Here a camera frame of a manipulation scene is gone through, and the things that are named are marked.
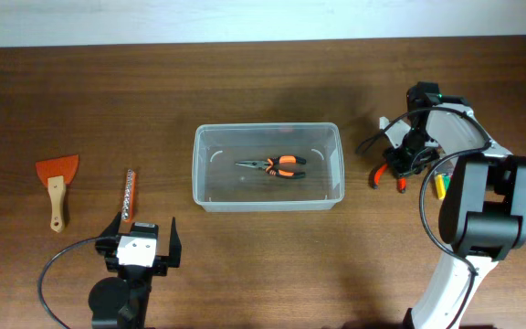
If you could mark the orange socket bit rail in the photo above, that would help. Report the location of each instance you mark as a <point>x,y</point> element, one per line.
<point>128,197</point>

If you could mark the clear plastic container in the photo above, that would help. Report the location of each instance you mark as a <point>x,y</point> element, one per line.
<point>221,186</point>

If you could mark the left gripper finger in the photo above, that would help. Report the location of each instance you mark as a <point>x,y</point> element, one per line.
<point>175,244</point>
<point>112,230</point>

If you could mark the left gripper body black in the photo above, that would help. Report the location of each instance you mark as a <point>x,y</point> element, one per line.
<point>109,251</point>

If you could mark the orange-black long nose pliers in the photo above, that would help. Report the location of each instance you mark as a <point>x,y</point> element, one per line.
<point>277,166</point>

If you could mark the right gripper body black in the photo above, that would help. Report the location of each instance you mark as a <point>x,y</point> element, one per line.
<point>410,156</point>

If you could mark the orange scraper wooden handle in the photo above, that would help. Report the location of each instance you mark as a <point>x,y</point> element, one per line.
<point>56,174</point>

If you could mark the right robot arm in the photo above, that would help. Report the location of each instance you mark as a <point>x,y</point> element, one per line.
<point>483,214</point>

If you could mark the clear case coloured tubes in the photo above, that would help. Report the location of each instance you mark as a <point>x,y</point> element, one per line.
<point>442,179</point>

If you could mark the small red-handled pliers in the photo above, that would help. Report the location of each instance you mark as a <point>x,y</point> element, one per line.
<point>378,173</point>

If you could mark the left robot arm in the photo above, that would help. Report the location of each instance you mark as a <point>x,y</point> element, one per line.
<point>122,301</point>

